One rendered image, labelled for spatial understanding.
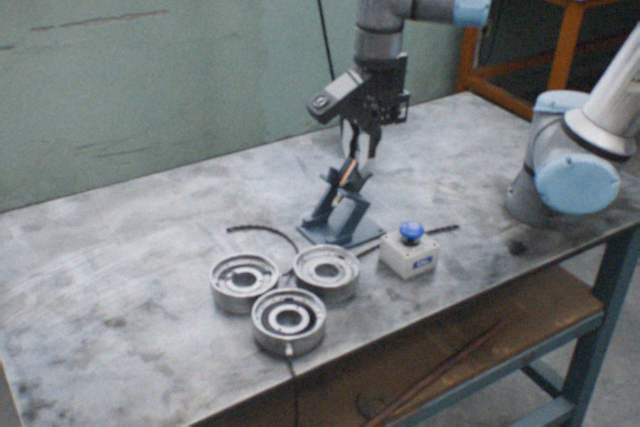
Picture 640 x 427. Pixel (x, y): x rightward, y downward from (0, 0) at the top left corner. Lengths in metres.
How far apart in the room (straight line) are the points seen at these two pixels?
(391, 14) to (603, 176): 0.40
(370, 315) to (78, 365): 0.42
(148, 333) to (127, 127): 1.69
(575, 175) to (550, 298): 0.51
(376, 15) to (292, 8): 1.77
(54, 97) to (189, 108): 0.50
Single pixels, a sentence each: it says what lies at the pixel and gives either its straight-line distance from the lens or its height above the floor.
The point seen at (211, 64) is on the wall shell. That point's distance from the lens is 2.70.
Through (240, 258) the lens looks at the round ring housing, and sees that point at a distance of 1.11.
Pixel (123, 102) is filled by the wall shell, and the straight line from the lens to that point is 2.62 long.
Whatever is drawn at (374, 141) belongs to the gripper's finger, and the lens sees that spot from 1.10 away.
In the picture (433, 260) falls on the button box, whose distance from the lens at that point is 1.15.
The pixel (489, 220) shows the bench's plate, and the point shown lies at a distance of 1.31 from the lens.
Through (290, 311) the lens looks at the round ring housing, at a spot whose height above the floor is 0.82.
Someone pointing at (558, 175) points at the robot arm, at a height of 0.99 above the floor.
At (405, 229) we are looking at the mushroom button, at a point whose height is 0.87.
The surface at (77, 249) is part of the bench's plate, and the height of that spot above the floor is 0.80.
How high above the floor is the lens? 1.51
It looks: 32 degrees down
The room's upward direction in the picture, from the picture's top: 2 degrees clockwise
